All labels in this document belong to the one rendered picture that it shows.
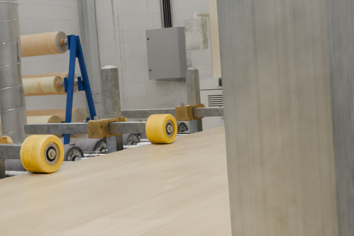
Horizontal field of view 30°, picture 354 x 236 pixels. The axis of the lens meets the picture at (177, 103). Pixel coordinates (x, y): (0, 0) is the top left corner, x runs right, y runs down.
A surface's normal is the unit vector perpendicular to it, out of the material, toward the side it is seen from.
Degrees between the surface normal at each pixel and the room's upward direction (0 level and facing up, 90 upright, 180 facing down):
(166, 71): 90
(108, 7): 90
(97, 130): 90
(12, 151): 90
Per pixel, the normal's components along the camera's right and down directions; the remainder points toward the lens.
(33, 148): -0.49, -0.37
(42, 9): 0.85, -0.03
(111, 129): -0.52, 0.08
